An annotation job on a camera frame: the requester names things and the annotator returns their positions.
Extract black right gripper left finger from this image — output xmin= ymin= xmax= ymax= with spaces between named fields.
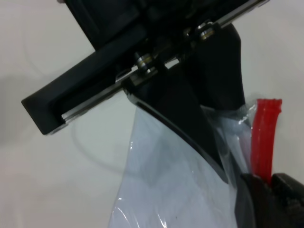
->
xmin=234 ymin=173 xmax=281 ymax=228

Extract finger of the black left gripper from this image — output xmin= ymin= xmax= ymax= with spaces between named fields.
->
xmin=121 ymin=57 xmax=230 ymax=186
xmin=185 ymin=22 xmax=247 ymax=113

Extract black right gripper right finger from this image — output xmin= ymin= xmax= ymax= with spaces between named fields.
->
xmin=271 ymin=172 xmax=304 ymax=228

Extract clear plastic zip bag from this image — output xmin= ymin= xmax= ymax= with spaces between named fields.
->
xmin=105 ymin=98 xmax=284 ymax=228

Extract white paper sheets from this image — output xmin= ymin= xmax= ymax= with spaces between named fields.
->
xmin=106 ymin=104 xmax=238 ymax=228

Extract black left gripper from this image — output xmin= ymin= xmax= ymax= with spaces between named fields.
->
xmin=20 ymin=0 xmax=268 ymax=137

